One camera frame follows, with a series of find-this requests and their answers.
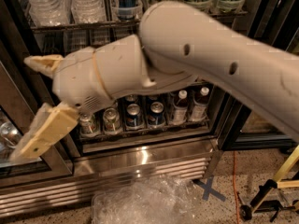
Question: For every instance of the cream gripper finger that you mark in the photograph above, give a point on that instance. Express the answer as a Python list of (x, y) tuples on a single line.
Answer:
[(50, 125)]

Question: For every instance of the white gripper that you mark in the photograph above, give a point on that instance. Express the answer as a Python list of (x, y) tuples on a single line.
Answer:
[(78, 78)]

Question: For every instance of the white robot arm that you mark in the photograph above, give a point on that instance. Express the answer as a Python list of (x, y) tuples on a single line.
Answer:
[(176, 43)]

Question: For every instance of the steel fridge door left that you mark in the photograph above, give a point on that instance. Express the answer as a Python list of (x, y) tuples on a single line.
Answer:
[(18, 105)]

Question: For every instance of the left clear water bottle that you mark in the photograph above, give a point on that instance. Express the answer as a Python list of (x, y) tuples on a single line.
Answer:
[(49, 12)]

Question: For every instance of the clear water bottle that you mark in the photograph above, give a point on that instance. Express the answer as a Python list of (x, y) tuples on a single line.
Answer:
[(88, 11), (49, 12)]

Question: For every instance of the white cap bottle left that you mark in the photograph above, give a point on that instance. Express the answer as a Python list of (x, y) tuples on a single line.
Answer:
[(180, 107)]

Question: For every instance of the white cap bottle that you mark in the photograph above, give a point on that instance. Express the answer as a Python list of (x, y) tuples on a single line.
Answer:
[(200, 99), (180, 107)]

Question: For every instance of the steel fridge base grille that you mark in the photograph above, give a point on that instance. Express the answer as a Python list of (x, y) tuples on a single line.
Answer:
[(187, 159)]

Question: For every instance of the white cap bottle right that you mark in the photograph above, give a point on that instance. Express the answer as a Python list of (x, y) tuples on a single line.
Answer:
[(200, 99)]

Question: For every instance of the black fridge door right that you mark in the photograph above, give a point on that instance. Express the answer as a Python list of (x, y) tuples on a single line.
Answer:
[(276, 23)]

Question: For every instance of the green silver can front left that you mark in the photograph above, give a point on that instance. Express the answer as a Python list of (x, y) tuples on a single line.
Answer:
[(87, 123)]

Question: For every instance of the green silver can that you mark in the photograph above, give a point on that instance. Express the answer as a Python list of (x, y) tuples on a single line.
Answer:
[(87, 123), (111, 120)]

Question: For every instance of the can behind left glass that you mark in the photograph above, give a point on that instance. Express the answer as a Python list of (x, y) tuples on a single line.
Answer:
[(11, 134)]

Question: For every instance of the blue pepsi can front left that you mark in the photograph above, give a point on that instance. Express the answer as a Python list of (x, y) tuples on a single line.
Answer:
[(133, 115)]

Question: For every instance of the blue pepsi can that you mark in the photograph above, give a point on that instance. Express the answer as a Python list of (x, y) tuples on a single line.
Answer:
[(131, 99), (133, 115), (153, 98), (156, 114)]

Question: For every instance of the blue pepsi can rear left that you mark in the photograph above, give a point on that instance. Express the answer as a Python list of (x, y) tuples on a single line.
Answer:
[(131, 99)]

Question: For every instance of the blue pepsi can rear right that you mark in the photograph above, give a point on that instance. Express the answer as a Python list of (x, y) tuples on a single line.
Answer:
[(153, 98)]

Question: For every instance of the blue pepsi can front right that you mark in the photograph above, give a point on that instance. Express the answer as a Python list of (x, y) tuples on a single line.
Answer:
[(156, 114)]

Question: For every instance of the clear plastic bin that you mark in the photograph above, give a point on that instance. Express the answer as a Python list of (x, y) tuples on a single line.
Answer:
[(156, 200)]

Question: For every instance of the blue tape cross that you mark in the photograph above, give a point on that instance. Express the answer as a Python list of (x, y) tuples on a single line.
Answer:
[(208, 189)]

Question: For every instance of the yellow black wheeled stand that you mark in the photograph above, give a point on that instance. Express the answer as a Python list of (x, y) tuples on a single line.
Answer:
[(259, 204)]

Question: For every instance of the top wire shelf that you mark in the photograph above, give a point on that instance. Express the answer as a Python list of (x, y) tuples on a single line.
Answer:
[(111, 24)]

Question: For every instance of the wire shelf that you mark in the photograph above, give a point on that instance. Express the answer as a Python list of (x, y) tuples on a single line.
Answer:
[(164, 131), (111, 24)]

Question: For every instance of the bottom wire shelf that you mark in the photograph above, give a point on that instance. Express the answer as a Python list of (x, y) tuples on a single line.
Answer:
[(164, 131)]

